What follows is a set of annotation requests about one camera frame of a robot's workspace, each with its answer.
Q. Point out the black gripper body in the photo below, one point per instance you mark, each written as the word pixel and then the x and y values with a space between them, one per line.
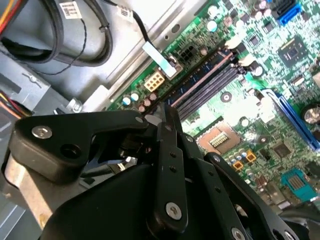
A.
pixel 112 205

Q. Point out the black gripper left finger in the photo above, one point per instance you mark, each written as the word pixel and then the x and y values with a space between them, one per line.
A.
pixel 50 150

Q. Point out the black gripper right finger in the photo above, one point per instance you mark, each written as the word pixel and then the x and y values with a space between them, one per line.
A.
pixel 225 190

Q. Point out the RAM stick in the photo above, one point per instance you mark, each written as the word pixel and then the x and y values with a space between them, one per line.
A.
pixel 200 76

